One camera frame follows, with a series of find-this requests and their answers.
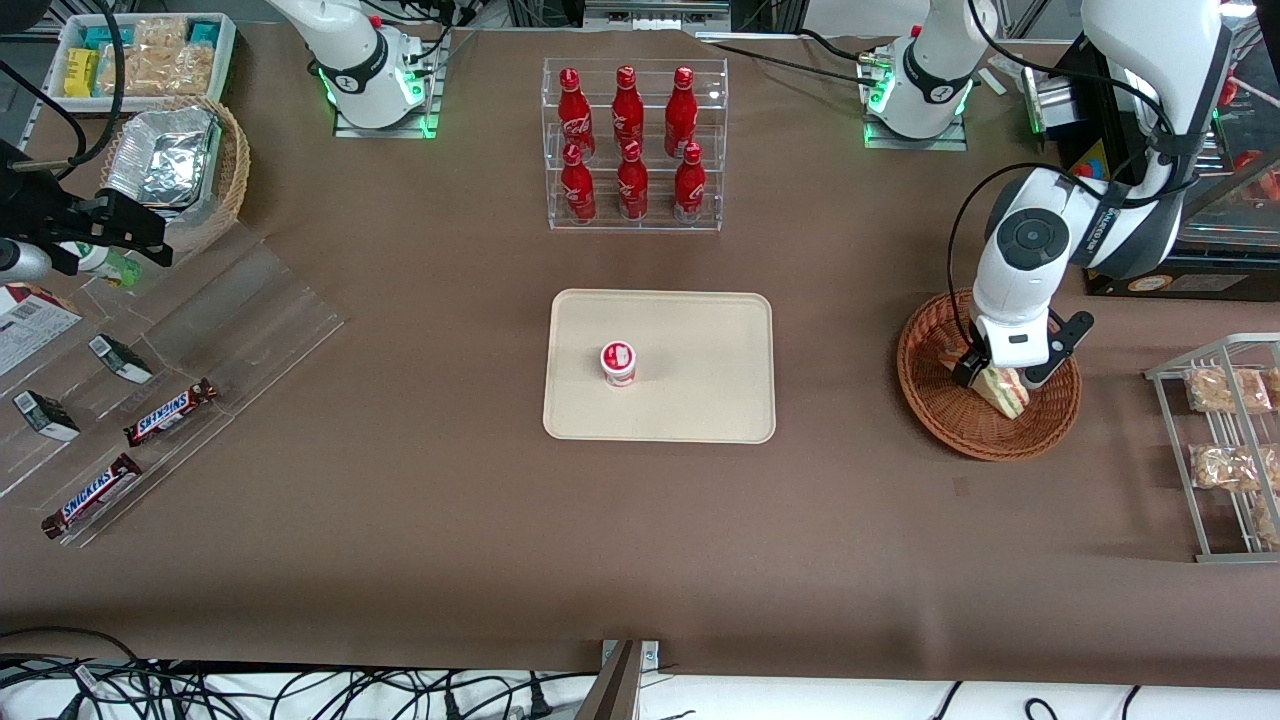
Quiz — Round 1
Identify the silver corner bracket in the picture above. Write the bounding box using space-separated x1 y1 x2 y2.
603 640 663 673

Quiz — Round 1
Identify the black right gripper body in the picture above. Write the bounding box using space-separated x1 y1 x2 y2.
0 140 76 246

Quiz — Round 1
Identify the yellow snack packet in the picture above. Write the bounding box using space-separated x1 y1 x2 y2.
63 48 101 98

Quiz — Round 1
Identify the Snickers chocolate bar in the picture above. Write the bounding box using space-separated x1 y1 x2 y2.
40 452 144 541
122 377 219 448

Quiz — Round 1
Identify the light wicker basket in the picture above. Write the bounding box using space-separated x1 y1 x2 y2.
98 95 251 259

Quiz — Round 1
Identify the cream plastic tray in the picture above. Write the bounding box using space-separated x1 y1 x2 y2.
542 288 777 444

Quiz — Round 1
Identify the black food warmer appliance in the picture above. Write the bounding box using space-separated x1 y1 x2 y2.
1060 30 1280 299

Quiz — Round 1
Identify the aluminium foil container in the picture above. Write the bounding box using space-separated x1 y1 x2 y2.
105 107 223 209

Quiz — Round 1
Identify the silver wire rack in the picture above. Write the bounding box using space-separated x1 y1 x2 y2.
1145 333 1280 564

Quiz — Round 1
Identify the aluminium frame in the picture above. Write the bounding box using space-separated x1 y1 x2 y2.
505 0 806 33

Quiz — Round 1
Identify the green white plastic bottle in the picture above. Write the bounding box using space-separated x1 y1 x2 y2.
60 240 143 289

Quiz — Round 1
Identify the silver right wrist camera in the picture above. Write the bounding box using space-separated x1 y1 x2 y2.
0 238 53 284

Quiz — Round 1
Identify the clear acrylic stepped display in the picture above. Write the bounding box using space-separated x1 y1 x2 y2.
0 225 346 549

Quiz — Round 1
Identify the red white yogurt cup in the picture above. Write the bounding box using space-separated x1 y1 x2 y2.
599 340 638 388

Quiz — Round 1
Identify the brown round wicker basket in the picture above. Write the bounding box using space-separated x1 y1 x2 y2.
896 288 1083 462

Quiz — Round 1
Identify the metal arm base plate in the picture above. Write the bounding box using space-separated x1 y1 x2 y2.
862 50 969 151
332 30 443 139

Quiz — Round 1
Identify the triangle sandwich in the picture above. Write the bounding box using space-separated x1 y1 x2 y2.
965 362 1031 421

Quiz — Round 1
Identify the small black box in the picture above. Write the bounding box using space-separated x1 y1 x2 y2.
12 389 81 443
88 333 154 385

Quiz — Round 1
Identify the red Coca-Cola bottle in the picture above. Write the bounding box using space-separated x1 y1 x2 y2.
665 66 698 159
611 65 646 156
560 142 598 224
673 142 707 223
616 140 649 221
557 67 596 161

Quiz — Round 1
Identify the silver metal box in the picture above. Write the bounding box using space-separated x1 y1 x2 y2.
1020 65 1086 136

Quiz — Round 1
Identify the dark aluminium profile post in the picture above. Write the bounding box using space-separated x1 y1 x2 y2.
578 640 643 720

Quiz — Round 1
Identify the clear bag of pastry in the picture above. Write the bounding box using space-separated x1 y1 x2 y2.
165 42 216 96
133 17 191 51
97 45 171 98

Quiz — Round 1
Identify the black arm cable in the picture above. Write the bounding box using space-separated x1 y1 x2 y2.
945 160 1201 351
55 0 131 181

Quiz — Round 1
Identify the white red carton box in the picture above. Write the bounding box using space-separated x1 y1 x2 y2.
0 283 84 379

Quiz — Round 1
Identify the clear acrylic bottle rack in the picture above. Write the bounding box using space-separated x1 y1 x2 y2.
542 57 729 233

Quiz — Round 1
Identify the white plastic bin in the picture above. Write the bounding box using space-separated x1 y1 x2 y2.
45 12 238 113

